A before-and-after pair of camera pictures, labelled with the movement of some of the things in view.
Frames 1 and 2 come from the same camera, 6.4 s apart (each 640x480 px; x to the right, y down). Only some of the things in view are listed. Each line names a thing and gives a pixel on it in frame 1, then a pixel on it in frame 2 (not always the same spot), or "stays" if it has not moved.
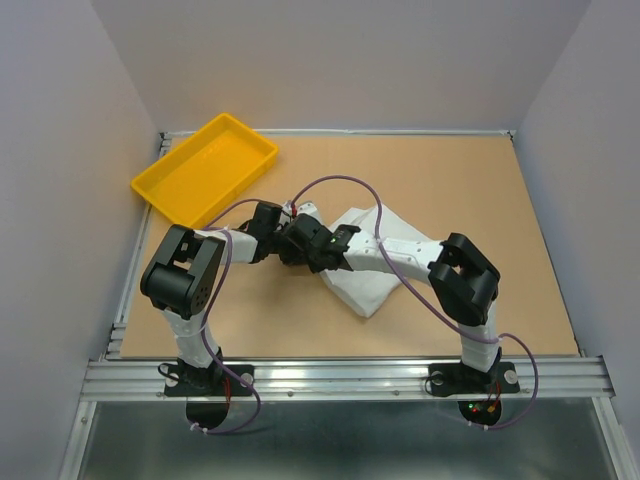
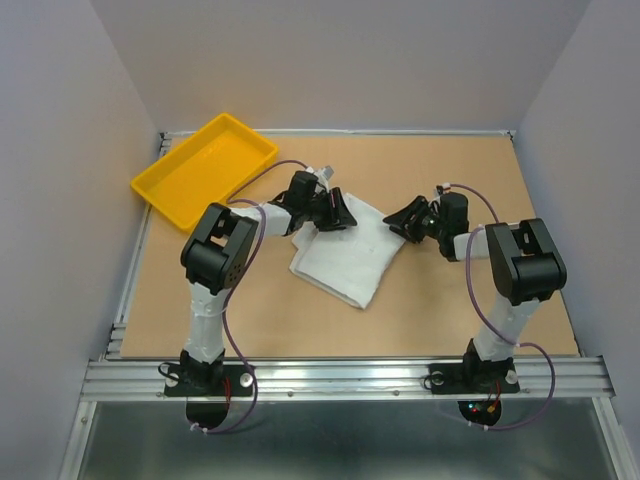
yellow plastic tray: [196, 179] stays
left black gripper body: [278, 243] to [318, 209]
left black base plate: [187, 381] stays
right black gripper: [312, 263] to [409, 229]
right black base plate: [450, 379] stays
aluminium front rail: [350, 378] stays
